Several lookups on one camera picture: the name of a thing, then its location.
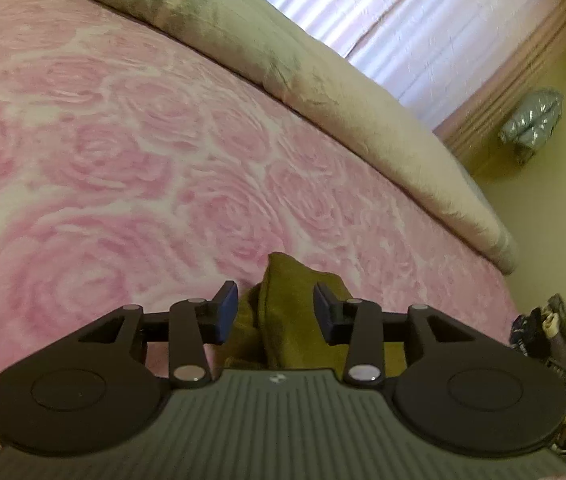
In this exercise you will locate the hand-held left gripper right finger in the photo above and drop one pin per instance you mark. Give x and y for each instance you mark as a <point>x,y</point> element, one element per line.
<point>324,312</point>

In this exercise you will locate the olive long-sleeve sweater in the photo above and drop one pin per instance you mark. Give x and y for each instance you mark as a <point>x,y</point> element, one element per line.
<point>293,320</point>

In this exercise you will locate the silver puffer jacket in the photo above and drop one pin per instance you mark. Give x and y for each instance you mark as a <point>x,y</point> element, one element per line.
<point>533,120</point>

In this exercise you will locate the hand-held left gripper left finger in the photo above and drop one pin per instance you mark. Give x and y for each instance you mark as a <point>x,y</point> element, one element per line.
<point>227,310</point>

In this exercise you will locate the pink striped curtain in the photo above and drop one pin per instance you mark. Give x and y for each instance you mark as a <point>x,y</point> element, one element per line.
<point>513,85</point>

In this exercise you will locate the small pile of folded clothes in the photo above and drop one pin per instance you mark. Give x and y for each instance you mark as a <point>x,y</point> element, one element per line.
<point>563,330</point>

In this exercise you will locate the sheer white curtain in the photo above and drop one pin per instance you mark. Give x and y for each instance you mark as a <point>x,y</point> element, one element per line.
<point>388,10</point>

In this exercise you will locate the grey and pink rolled comforter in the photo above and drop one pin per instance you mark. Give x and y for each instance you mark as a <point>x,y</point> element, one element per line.
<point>313,75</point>

